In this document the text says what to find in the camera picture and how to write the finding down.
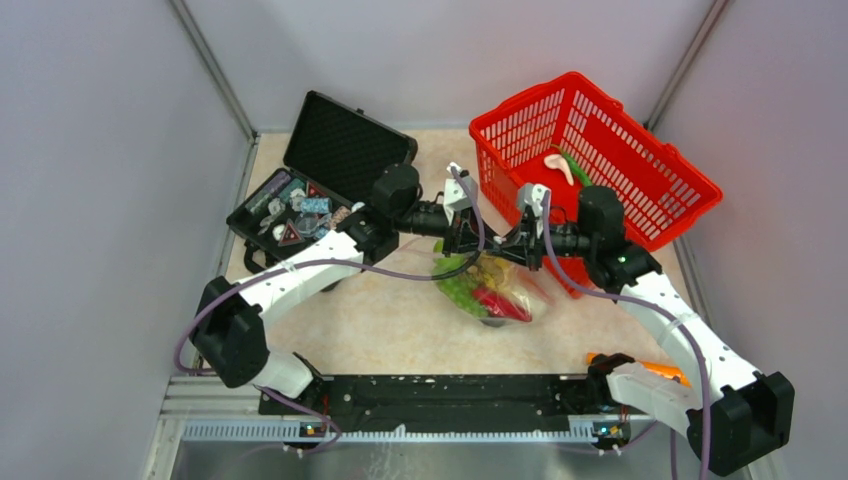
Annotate green toy grape bunch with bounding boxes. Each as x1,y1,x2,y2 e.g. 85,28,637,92
431,256,489,319

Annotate purple cable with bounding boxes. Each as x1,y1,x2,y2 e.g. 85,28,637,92
173,168,488,458
539,190,713,480

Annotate red toy chili pepper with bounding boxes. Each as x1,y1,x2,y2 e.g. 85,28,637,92
471,286,533,323

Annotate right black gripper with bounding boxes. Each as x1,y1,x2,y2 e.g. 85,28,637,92
486,211,595,273

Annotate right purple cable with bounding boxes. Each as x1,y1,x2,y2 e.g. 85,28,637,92
539,190,713,480

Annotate brown toy grape bunch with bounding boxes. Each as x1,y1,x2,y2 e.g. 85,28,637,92
470,254,513,291

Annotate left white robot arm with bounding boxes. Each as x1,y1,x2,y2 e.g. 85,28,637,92
174,209,430,414

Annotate green toy chili pepper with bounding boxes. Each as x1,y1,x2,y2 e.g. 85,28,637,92
552,144,592,187

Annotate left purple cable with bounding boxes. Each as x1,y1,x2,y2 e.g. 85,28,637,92
173,168,488,458

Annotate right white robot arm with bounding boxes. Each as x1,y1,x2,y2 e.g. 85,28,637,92
496,184,795,478

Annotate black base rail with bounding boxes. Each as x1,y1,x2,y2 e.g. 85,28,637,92
293,374,638,443

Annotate clear zip top bag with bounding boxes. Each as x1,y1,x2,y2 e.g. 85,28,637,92
433,253,555,329

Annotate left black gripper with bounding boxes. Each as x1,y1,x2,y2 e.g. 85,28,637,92
395,202,501,258

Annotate red plastic basket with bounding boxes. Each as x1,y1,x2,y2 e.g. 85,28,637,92
468,71,725,301

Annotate blue poker chip roll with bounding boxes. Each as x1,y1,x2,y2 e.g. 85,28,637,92
300,197,332,215

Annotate black poker chip case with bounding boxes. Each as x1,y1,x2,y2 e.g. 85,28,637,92
226,91,418,274

